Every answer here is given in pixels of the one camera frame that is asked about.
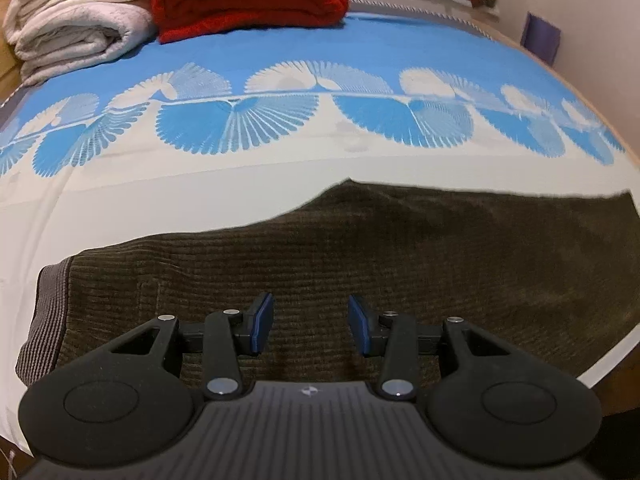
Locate purple wall patch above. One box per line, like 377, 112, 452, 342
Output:
520, 11, 562, 66

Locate light grey folded blanket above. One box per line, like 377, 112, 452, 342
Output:
14, 2, 157, 87

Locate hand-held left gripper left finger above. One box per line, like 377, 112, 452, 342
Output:
107, 291, 275, 401

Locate red folded blanket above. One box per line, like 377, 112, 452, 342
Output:
151, 0, 349, 44

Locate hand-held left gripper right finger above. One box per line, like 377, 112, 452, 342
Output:
347, 294, 506, 401

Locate brown corduroy pants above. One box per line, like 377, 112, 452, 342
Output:
15, 177, 640, 397

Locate blue white printed bedsheet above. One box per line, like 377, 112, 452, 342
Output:
0, 10, 640, 461

